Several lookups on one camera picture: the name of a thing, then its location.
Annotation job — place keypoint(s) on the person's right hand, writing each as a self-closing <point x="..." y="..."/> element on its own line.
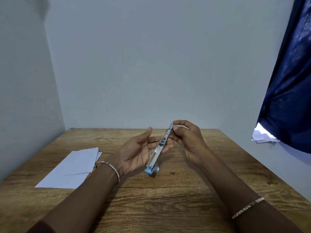
<point x="192" y="140"/>

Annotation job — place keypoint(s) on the person's left hand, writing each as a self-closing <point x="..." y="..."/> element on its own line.
<point x="133" y="155"/>

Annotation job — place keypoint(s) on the blue silver stapler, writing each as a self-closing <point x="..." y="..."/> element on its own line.
<point x="159" y="148"/>

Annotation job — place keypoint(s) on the person's right forearm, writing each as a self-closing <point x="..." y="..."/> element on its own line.
<point x="230" y="186"/>

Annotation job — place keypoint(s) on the person's left forearm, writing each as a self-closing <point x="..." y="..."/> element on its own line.
<point x="85" y="198"/>

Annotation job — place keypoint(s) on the pile of white paper scraps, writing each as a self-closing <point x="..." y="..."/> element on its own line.
<point x="261" y="137"/>

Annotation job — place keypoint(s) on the dark blue curtain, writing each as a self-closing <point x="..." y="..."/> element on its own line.
<point x="291" y="94"/>

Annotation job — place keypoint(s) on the maroon left sleeve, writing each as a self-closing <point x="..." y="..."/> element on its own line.
<point x="41" y="228"/>

